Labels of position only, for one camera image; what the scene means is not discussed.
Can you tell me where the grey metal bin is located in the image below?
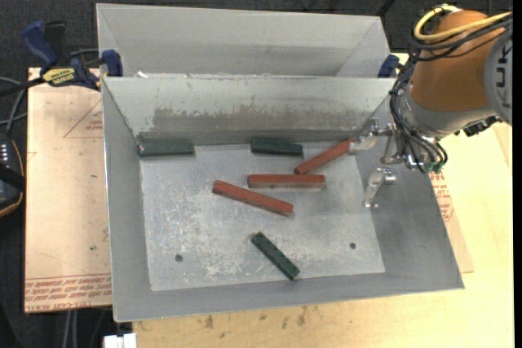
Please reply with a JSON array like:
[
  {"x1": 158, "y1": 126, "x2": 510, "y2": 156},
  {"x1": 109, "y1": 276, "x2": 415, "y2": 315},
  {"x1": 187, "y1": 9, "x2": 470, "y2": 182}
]
[{"x1": 95, "y1": 2, "x2": 466, "y2": 324}]

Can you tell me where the black cylinder on white bracket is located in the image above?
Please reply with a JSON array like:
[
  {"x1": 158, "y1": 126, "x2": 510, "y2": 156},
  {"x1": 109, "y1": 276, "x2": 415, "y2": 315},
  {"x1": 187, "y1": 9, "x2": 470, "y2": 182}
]
[{"x1": 462, "y1": 114, "x2": 505, "y2": 138}]

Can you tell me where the red-brown flat block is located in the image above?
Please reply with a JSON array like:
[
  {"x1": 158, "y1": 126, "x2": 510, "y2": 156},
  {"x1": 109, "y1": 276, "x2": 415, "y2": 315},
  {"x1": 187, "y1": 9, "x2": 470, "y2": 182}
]
[
  {"x1": 246, "y1": 173, "x2": 327, "y2": 191},
  {"x1": 211, "y1": 179, "x2": 295, "y2": 218},
  {"x1": 293, "y1": 138, "x2": 356, "y2": 176}
]

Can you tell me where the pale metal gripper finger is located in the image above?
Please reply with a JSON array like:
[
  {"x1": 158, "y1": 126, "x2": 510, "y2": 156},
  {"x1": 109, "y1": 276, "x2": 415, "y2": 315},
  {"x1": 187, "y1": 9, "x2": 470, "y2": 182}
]
[
  {"x1": 347, "y1": 118, "x2": 395, "y2": 156},
  {"x1": 363, "y1": 166, "x2": 398, "y2": 212}
]

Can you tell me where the dark green flat block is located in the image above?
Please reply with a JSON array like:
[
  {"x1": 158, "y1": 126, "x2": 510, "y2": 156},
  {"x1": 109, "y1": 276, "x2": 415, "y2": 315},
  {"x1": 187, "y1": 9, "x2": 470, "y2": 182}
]
[
  {"x1": 250, "y1": 137, "x2": 305, "y2": 157},
  {"x1": 250, "y1": 231, "x2": 302, "y2": 281},
  {"x1": 137, "y1": 137, "x2": 196, "y2": 158}
]

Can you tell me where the brown cardboard board, red print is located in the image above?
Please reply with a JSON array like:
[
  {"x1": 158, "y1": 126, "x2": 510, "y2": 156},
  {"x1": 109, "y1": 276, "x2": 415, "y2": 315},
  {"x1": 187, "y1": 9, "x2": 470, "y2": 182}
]
[{"x1": 23, "y1": 67, "x2": 476, "y2": 315}]

